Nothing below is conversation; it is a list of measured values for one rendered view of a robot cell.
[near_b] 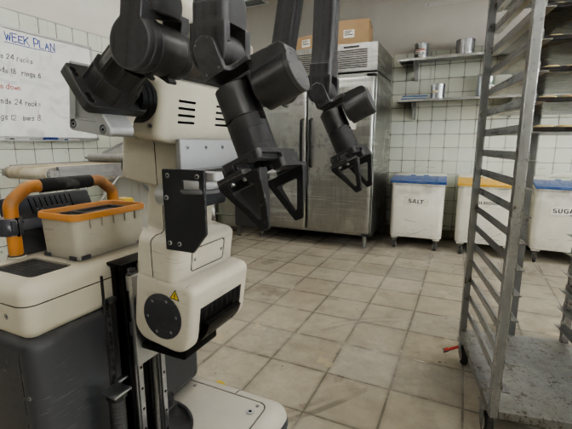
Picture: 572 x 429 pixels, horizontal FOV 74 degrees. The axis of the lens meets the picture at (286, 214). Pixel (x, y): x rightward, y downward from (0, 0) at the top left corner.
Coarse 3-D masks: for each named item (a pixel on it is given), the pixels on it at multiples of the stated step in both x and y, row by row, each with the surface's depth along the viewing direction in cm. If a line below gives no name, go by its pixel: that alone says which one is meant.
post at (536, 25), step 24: (528, 48) 115; (528, 72) 115; (528, 96) 116; (528, 120) 117; (528, 144) 118; (504, 264) 128; (504, 288) 128; (504, 312) 129; (504, 336) 130; (504, 360) 132
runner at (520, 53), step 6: (546, 42) 115; (522, 48) 130; (510, 54) 143; (516, 54) 136; (522, 54) 132; (504, 60) 150; (510, 60) 143; (516, 60) 141; (498, 66) 158; (504, 66) 152; (492, 72) 168; (498, 72) 165
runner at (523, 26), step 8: (552, 8) 112; (528, 16) 126; (520, 24) 133; (528, 24) 127; (512, 32) 141; (520, 32) 137; (504, 40) 152; (512, 40) 147; (496, 48) 163; (504, 48) 158
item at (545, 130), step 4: (536, 128) 119; (540, 128) 119; (544, 128) 118; (548, 128) 118; (552, 128) 118; (556, 128) 118; (560, 128) 117; (564, 128) 117; (568, 128) 117; (544, 132) 125; (548, 132) 125; (552, 132) 125; (556, 132) 125; (560, 132) 125; (564, 132) 125; (568, 132) 125
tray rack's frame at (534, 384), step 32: (480, 96) 175; (480, 128) 175; (480, 160) 178; (480, 352) 174; (512, 352) 174; (544, 352) 174; (480, 384) 151; (512, 384) 151; (544, 384) 151; (480, 416) 146; (512, 416) 134; (544, 416) 133
